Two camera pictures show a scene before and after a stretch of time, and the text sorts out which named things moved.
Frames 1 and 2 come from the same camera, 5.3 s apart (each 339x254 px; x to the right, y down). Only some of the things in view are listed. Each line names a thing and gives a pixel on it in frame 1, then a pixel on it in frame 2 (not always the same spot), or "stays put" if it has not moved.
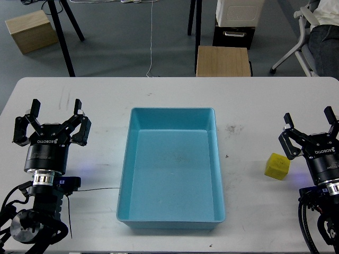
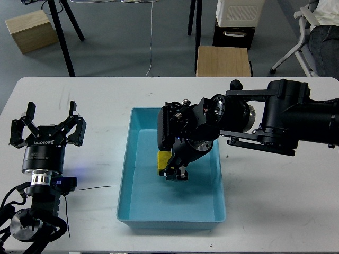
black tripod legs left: [59, 34] stays put
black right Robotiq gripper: [322, 150] → [185, 151]
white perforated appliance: [239, 13] stays put
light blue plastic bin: [170, 176] stays put
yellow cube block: [277, 166] → [163, 157]
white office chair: [307, 18] stays put
